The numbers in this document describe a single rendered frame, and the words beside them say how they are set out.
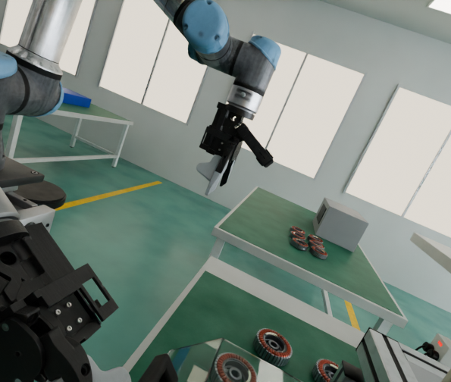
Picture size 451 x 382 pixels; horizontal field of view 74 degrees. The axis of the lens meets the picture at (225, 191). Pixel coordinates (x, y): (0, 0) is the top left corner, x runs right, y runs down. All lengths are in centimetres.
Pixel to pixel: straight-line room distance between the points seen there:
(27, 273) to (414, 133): 488
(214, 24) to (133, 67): 505
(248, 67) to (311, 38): 431
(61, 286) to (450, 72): 513
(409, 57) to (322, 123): 138
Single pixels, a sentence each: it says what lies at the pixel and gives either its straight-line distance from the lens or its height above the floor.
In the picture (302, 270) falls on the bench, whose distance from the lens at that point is 171.
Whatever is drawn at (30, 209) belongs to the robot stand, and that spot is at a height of 99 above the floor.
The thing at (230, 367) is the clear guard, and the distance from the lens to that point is 40.
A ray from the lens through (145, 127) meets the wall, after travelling 537.
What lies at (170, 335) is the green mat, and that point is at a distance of 89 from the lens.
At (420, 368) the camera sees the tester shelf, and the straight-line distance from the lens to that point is 55.
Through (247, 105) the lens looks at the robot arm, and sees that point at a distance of 68.
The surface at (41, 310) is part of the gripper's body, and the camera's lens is 28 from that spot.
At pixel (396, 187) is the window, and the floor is 135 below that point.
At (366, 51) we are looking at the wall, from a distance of 499.
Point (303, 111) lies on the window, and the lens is 476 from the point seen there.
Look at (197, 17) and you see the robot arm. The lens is 57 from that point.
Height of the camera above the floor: 132
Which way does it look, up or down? 13 degrees down
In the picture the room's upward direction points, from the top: 23 degrees clockwise
